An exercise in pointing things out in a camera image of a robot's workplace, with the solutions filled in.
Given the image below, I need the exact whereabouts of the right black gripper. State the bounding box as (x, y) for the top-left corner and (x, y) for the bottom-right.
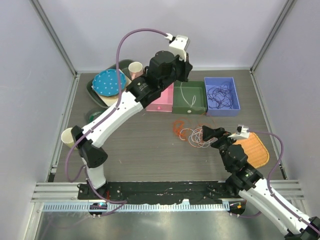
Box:
(202, 126), (241, 170)

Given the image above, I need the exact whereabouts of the orange thin cable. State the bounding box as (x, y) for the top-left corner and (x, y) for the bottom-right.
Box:
(171, 116), (218, 148)

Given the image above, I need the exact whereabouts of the pink plastic box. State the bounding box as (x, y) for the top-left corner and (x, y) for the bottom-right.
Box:
(146, 83), (174, 113)

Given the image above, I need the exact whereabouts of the blue plastic box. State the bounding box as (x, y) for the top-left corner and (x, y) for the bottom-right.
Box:
(204, 77), (241, 117)

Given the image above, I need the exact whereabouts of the green plastic box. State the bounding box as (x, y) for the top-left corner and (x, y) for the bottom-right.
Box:
(172, 81), (207, 115)

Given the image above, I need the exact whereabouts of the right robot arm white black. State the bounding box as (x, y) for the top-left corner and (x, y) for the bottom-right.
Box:
(202, 125), (320, 240)

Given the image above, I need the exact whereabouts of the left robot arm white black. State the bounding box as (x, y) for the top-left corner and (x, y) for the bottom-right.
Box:
(71, 51), (193, 200)

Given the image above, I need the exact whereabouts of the pink mug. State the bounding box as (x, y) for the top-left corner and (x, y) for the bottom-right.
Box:
(128, 61), (144, 80)

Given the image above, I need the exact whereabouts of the dark green serving tray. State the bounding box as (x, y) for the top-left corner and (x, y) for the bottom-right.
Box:
(86, 59), (134, 109)

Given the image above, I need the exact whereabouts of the orange woven mat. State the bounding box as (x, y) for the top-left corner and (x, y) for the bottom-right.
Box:
(235, 132), (270, 169)

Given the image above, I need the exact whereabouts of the blue dotted plate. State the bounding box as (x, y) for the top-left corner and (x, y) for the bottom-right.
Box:
(92, 69), (127, 97)

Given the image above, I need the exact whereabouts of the green tape roll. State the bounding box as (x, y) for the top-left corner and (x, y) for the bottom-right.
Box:
(85, 108), (105, 124)

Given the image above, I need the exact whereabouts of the yellow mug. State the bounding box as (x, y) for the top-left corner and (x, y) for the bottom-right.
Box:
(60, 127), (75, 148)

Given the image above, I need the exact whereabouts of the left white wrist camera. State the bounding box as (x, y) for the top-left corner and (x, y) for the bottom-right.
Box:
(164, 33), (190, 62)

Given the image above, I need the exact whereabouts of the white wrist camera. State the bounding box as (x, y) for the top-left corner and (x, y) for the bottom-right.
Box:
(164, 33), (190, 62)
(228, 125), (250, 141)

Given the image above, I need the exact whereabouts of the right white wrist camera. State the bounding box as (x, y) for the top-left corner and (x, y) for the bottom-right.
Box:
(228, 125), (250, 141)

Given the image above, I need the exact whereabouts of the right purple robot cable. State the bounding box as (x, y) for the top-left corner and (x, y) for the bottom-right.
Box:
(247, 129), (320, 236)

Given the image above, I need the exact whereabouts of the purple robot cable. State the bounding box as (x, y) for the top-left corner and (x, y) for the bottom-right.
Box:
(64, 28), (173, 183)
(247, 129), (320, 236)

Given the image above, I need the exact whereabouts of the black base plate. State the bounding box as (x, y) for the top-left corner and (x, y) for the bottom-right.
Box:
(77, 181), (239, 205)

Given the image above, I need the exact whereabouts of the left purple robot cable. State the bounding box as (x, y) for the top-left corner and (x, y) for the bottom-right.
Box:
(64, 28), (173, 183)

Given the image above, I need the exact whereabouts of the white slotted cable duct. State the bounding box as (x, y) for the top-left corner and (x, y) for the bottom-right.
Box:
(42, 201), (230, 212)

